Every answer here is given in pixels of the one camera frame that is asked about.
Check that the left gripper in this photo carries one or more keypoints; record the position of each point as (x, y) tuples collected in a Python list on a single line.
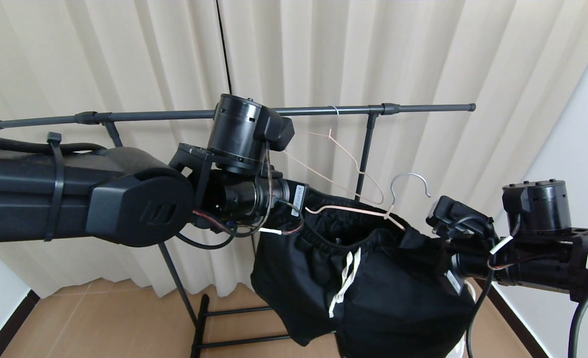
[(279, 199)]

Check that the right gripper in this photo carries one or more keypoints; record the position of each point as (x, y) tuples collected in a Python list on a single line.
[(483, 266)]

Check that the pink clothes hanger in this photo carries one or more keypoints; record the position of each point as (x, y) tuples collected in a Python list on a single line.
[(353, 211), (357, 167)]

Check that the black shorts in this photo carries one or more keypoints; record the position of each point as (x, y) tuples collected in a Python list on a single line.
[(398, 298)]

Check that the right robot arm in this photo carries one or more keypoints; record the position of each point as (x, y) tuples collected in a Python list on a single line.
[(538, 204)]

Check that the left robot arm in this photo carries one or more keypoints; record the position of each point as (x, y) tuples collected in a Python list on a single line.
[(50, 194)]

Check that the black clothes rack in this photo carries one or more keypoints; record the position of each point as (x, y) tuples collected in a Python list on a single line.
[(149, 116)]

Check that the beige curtain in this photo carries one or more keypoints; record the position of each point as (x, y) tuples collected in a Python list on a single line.
[(423, 59)]

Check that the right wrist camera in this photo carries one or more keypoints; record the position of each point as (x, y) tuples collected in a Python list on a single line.
[(460, 219)]

